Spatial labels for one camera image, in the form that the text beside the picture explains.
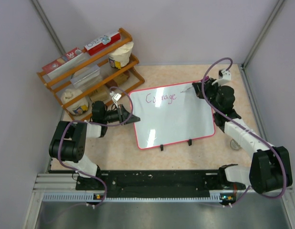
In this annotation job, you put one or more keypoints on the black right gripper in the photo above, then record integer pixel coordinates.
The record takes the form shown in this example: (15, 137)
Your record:
(208, 86)

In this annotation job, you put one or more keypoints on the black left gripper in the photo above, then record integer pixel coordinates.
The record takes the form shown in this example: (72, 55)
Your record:
(125, 114)

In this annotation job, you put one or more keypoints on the pink-framed whiteboard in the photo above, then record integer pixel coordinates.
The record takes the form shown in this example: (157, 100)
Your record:
(168, 116)

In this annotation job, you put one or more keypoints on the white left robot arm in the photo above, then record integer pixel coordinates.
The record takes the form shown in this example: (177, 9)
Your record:
(69, 140)

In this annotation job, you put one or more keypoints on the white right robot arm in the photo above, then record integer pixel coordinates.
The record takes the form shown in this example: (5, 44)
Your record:
(270, 168)

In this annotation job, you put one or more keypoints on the brown cardboard box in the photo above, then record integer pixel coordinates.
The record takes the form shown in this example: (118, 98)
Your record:
(99, 94)

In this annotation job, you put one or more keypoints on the dark brown small box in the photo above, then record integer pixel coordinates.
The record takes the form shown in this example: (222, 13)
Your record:
(118, 80)

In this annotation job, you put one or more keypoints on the orange wooden shelf rack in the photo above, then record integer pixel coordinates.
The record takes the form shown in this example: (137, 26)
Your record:
(75, 101)

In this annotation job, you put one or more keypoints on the white bag upper shelf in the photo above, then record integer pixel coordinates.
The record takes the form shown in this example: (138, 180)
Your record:
(121, 56)

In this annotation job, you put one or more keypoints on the silver foil box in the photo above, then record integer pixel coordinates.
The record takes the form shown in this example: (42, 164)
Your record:
(86, 76)

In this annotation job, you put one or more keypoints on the red white foil box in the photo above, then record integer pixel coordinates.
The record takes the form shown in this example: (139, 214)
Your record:
(102, 42)

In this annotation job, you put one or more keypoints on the red grey wrap box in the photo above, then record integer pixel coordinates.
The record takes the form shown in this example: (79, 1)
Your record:
(66, 62)

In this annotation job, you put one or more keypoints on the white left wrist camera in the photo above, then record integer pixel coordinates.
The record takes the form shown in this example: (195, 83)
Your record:
(115, 98)

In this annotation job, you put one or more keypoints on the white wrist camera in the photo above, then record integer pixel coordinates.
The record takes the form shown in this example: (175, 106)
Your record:
(115, 98)
(224, 76)

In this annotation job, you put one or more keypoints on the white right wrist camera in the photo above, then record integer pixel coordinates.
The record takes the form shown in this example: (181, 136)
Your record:
(224, 76)

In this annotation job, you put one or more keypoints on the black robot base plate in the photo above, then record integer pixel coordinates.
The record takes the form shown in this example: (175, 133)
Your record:
(157, 183)

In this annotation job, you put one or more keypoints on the grey slotted cable duct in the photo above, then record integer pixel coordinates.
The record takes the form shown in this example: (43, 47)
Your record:
(76, 197)

